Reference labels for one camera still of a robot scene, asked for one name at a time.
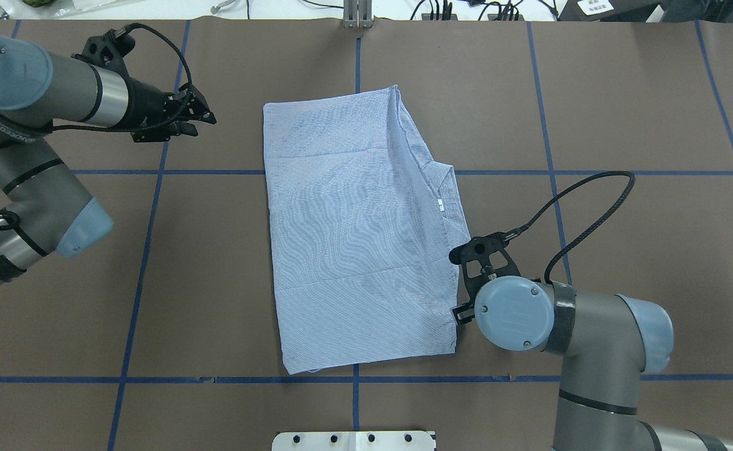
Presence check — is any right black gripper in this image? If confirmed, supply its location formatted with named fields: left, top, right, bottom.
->
left=452, top=285, right=483, bottom=326

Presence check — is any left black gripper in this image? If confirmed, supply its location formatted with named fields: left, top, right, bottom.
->
left=125, top=78, right=217, bottom=143

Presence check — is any light blue striped shirt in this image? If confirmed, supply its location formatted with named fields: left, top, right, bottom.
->
left=263, top=86, right=470, bottom=376

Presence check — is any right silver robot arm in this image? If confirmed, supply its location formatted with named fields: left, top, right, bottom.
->
left=453, top=275, right=733, bottom=450

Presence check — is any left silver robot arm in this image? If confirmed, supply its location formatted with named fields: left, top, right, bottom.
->
left=0, top=23, right=217, bottom=286

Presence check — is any green cloth pouch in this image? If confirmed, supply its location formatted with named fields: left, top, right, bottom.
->
left=22, top=0, right=70, bottom=9

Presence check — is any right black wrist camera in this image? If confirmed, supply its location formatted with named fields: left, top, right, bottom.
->
left=449, top=232, right=521, bottom=280

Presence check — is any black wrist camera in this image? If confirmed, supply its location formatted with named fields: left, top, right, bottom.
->
left=449, top=232, right=521, bottom=280
left=71, top=29, right=137, bottom=75

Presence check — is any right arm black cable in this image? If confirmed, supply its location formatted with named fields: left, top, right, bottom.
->
left=504, top=170, right=636, bottom=286

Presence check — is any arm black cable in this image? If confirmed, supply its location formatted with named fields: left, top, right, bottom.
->
left=0, top=23, right=193, bottom=251
left=504, top=170, right=636, bottom=286

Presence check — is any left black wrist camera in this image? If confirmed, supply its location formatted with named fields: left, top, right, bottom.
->
left=71, top=29, right=137, bottom=75

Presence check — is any white central pedestal column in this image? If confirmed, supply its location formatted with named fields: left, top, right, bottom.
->
left=271, top=430, right=437, bottom=450

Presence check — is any aluminium frame post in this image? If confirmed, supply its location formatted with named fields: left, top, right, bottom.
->
left=343, top=0, right=374, bottom=29

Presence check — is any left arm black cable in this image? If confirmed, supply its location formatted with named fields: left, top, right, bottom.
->
left=0, top=23, right=193, bottom=251

